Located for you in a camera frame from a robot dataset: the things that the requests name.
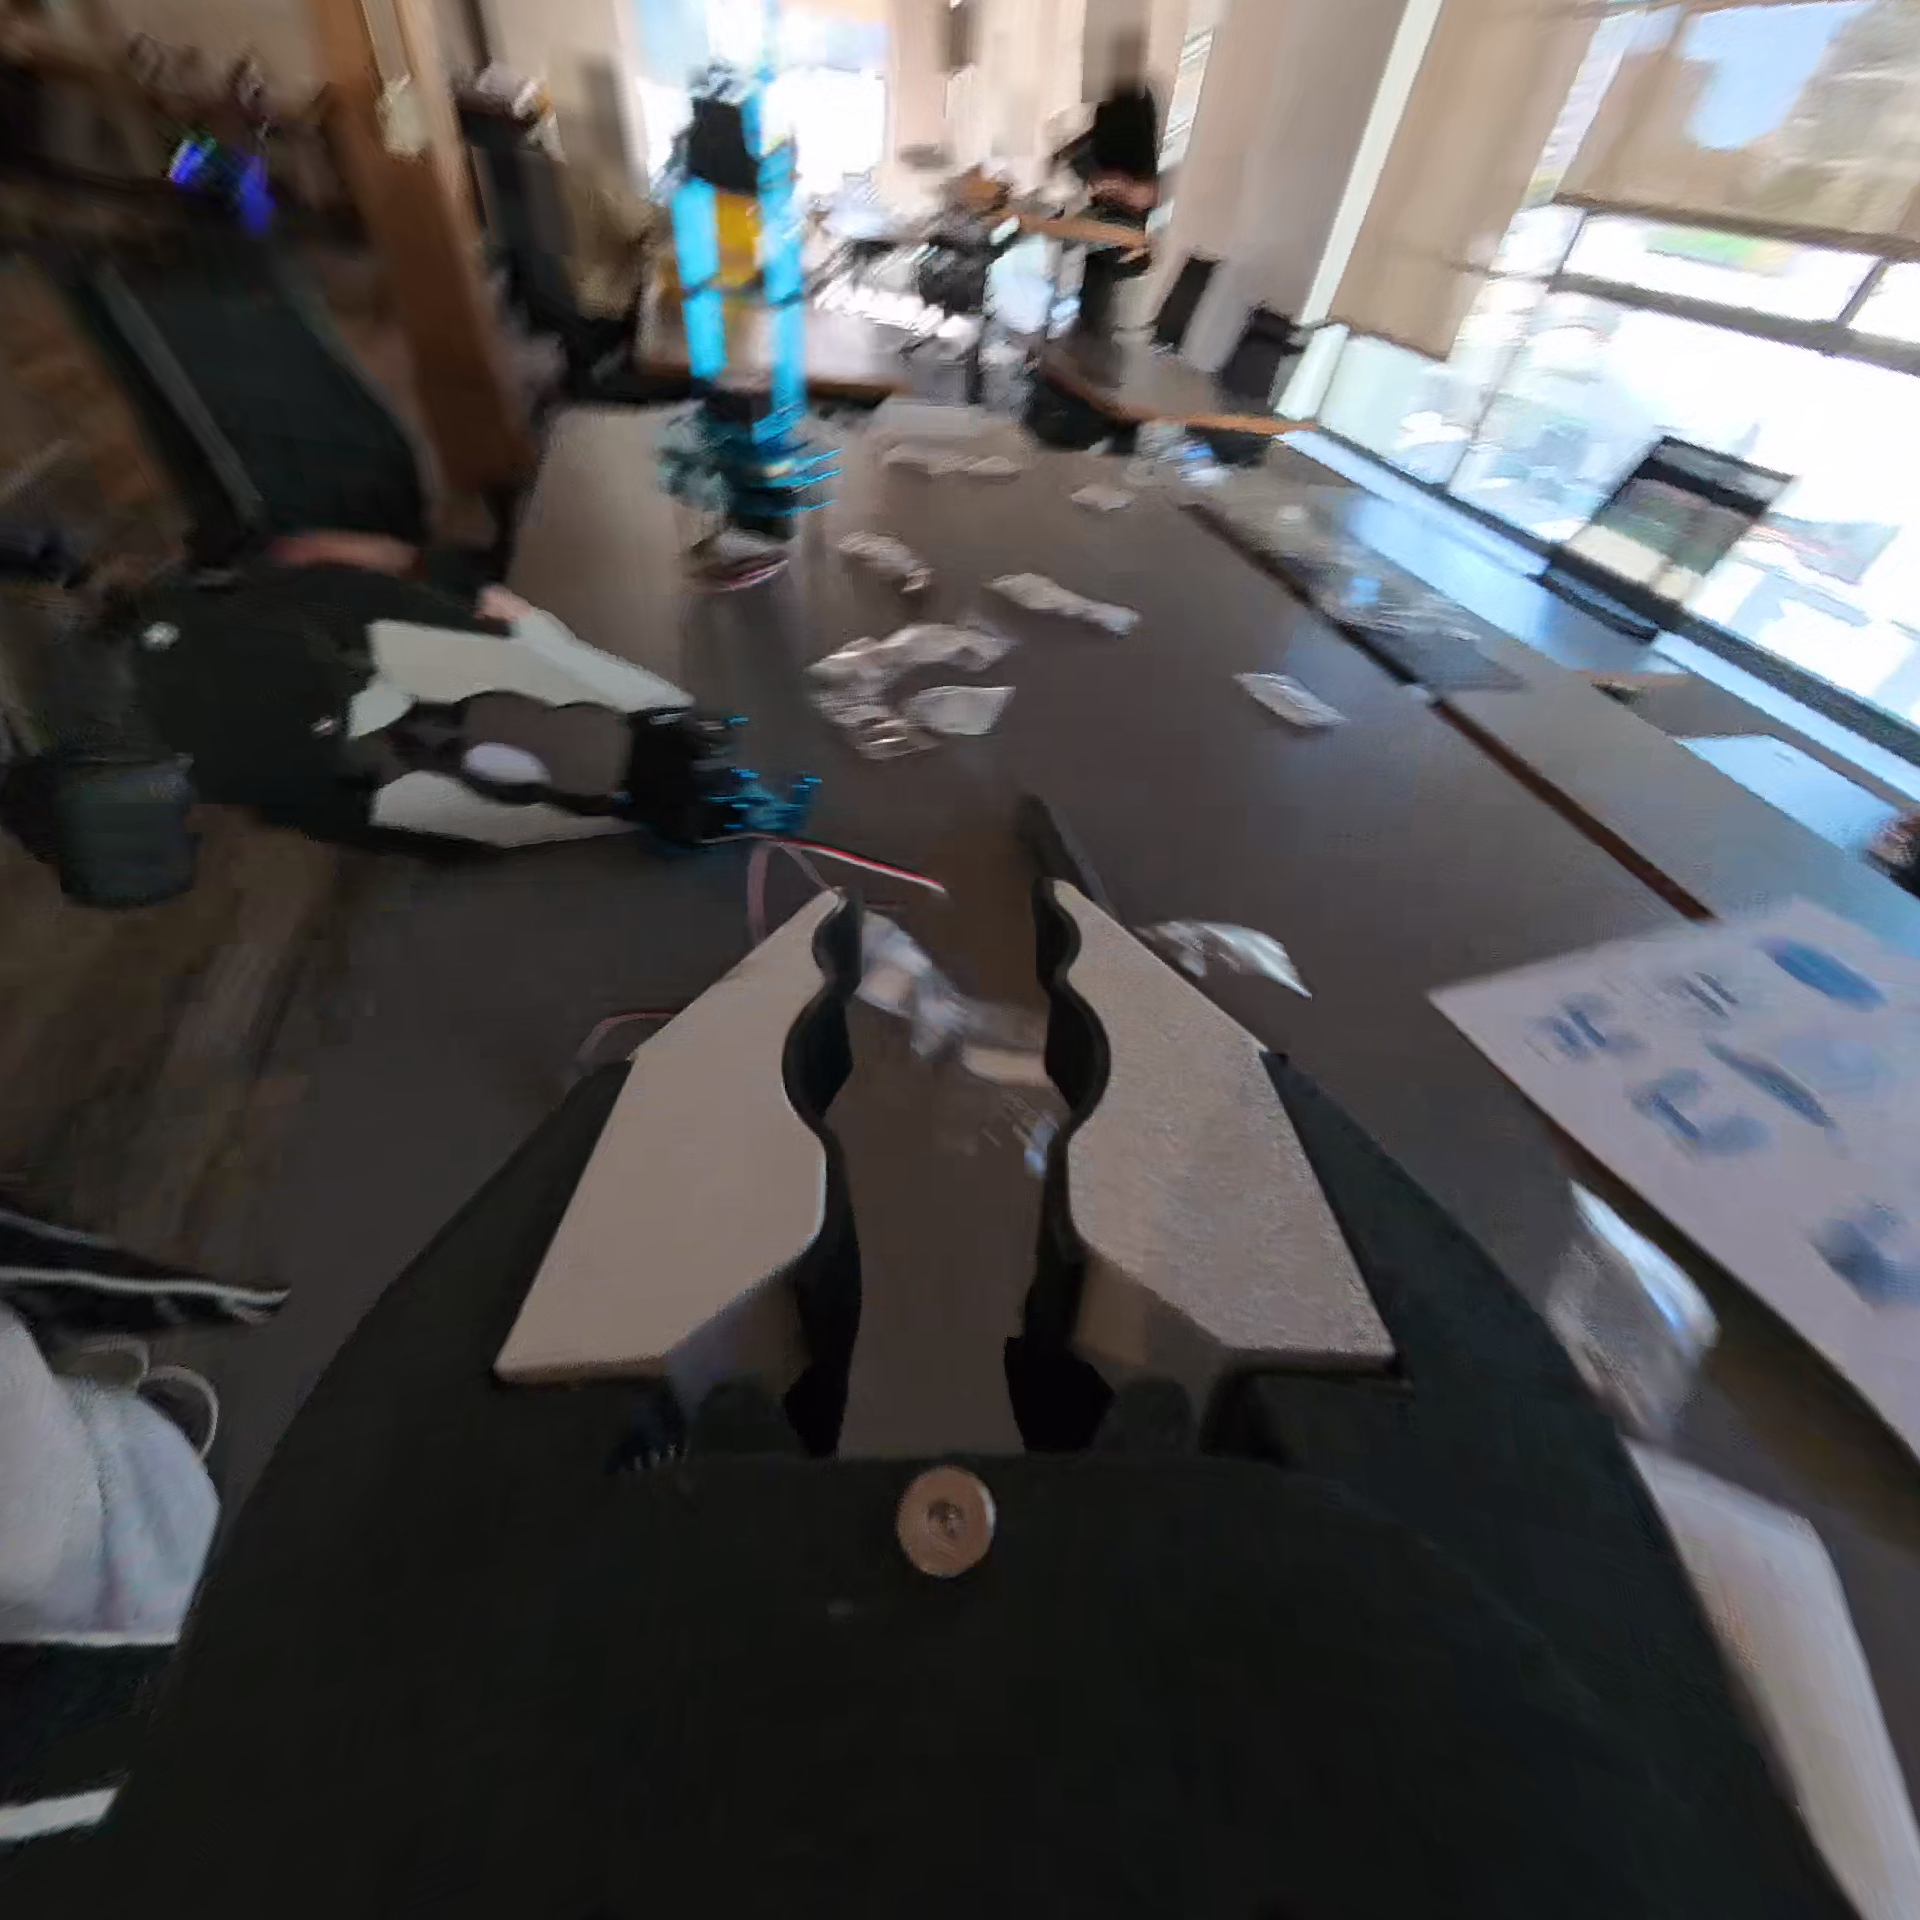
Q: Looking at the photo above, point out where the open instruction manual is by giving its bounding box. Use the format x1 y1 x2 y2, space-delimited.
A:
1428 895 1920 1459

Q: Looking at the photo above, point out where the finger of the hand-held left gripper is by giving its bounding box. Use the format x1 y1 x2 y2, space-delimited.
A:
352 612 697 740
367 716 662 859

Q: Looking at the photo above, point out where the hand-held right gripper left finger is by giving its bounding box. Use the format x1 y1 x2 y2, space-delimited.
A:
494 887 867 1454

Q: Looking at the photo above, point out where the red and white servo cable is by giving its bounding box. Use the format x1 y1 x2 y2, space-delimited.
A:
576 835 951 1086

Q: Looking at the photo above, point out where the black cup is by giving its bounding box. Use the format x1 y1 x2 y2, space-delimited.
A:
50 745 198 911

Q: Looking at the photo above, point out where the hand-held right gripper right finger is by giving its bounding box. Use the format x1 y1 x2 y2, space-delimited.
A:
1009 878 1399 1454

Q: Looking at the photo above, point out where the blue servo bracket part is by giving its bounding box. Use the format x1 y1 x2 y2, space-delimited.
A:
627 704 824 852

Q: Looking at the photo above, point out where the white foam block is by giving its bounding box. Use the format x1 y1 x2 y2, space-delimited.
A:
1627 1435 1920 1920

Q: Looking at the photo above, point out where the black laptop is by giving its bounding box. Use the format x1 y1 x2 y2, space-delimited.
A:
1548 432 1797 642

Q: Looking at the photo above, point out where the person's white clothing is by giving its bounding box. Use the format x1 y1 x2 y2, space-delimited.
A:
0 1302 222 1645

